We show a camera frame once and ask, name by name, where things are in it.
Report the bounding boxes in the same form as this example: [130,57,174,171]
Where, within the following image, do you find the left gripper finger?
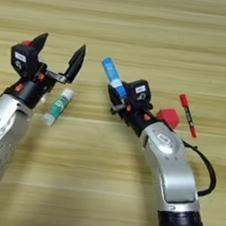
[63,42,87,86]
[29,31,49,53]

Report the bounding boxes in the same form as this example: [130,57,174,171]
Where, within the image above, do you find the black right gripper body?
[108,99,163,140]

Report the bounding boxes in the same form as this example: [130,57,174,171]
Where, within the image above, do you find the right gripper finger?
[120,80,132,96]
[105,83,127,110]

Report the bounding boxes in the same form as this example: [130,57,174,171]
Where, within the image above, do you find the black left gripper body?
[1,65,69,113]

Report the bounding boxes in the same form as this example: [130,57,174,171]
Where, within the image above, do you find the blue glue stick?
[97,56,132,101]

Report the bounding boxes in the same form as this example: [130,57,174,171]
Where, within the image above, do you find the red cube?
[155,106,183,130]

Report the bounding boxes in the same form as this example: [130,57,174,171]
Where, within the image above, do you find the green glue stick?
[41,86,76,130]

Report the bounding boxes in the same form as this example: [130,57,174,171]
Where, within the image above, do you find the red and black marker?
[174,93,202,139]

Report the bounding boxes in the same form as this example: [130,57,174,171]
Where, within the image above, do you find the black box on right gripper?
[125,77,155,108]

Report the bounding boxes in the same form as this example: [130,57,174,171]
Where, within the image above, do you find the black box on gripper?
[8,42,44,82]
[125,77,155,108]

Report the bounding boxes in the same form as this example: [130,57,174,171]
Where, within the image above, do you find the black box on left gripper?
[8,42,44,82]

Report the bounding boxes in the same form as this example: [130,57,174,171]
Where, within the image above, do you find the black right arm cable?
[175,139,222,199]

